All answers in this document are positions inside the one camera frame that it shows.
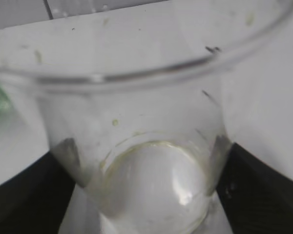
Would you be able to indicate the transparent plastic cup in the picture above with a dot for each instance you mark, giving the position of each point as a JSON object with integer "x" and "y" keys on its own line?
{"x": 129, "y": 94}

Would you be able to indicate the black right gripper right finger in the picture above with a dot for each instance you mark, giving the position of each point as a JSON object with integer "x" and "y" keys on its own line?
{"x": 256, "y": 198}

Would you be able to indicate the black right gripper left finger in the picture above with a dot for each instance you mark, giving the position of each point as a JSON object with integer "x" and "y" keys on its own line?
{"x": 35, "y": 200}

